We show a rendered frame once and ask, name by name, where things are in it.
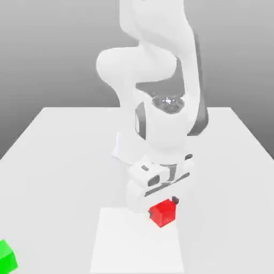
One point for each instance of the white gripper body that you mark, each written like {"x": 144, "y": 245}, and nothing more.
{"x": 167, "y": 189}

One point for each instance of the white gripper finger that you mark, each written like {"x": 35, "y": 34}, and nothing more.
{"x": 175, "y": 200}
{"x": 150, "y": 214}

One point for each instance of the small red cube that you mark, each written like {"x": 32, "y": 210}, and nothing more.
{"x": 163, "y": 213}

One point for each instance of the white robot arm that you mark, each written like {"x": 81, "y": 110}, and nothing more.
{"x": 158, "y": 64}

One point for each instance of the small green cube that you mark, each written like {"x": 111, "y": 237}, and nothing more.
{"x": 7, "y": 258}

